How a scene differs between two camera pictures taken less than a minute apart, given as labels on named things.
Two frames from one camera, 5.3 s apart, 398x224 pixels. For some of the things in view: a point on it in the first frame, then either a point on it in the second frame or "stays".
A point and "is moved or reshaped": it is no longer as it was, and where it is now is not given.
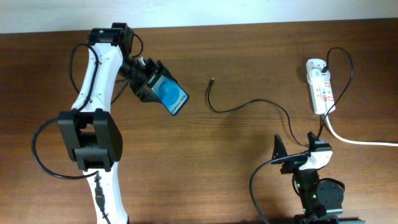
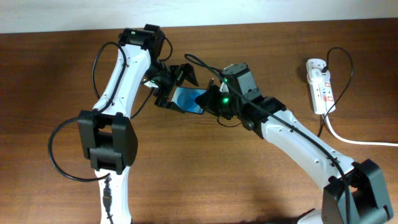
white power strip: [323, 97] stays
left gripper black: [155, 68] to [180, 72]
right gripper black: [293, 165] to [210, 103]
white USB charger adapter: [315, 76] stays
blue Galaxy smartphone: [170, 93] is moved or reshaped
